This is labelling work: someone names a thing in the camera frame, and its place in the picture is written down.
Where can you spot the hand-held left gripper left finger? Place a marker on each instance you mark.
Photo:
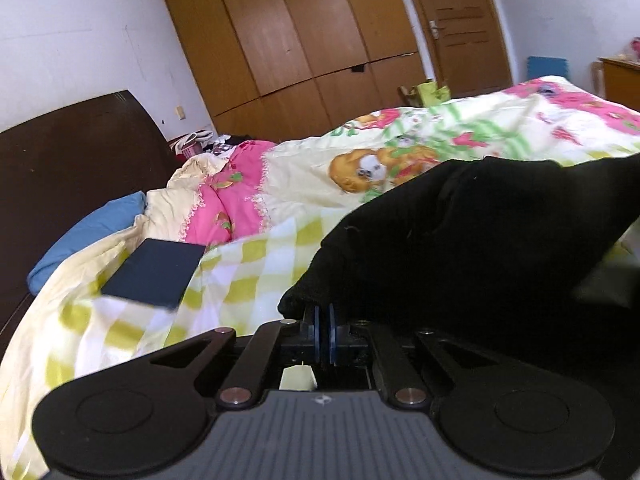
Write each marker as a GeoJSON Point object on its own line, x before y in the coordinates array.
{"type": "Point", "coordinates": [315, 332]}

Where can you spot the pink item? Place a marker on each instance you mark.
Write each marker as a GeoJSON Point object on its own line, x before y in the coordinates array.
{"type": "Point", "coordinates": [635, 49]}

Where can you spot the dark wooden headboard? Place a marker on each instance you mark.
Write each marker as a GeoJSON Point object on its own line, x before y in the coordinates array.
{"type": "Point", "coordinates": [65, 160]}

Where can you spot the pile of clothes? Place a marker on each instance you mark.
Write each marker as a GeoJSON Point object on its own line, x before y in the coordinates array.
{"type": "Point", "coordinates": [210, 142]}

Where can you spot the blue pillow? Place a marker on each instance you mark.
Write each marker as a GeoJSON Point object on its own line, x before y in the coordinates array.
{"type": "Point", "coordinates": [85, 240]}

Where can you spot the black pants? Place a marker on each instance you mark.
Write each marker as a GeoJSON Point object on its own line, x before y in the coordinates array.
{"type": "Point", "coordinates": [450, 240]}

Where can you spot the wooden wardrobe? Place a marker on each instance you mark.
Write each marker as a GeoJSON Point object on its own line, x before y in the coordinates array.
{"type": "Point", "coordinates": [300, 30]}

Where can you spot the pink and cream frilled quilt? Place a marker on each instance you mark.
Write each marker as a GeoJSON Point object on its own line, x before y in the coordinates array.
{"type": "Point", "coordinates": [225, 200]}

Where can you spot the green checked bed sheet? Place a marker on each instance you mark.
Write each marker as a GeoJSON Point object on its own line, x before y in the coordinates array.
{"type": "Point", "coordinates": [240, 280]}

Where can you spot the wall socket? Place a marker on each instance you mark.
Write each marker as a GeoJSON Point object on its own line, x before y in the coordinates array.
{"type": "Point", "coordinates": [180, 112]}

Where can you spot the wooden cabinet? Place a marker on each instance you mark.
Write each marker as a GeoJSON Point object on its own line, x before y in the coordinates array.
{"type": "Point", "coordinates": [622, 82]}

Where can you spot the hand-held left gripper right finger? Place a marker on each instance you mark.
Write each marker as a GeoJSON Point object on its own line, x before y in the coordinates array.
{"type": "Point", "coordinates": [331, 334]}

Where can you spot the wooden door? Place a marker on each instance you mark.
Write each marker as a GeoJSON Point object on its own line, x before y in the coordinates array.
{"type": "Point", "coordinates": [460, 25]}

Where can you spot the cartoon print quilt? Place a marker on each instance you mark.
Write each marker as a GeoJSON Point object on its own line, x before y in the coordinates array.
{"type": "Point", "coordinates": [450, 125]}

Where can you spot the dark blue folded cloth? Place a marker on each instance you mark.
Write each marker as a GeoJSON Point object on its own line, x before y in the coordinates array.
{"type": "Point", "coordinates": [150, 272]}

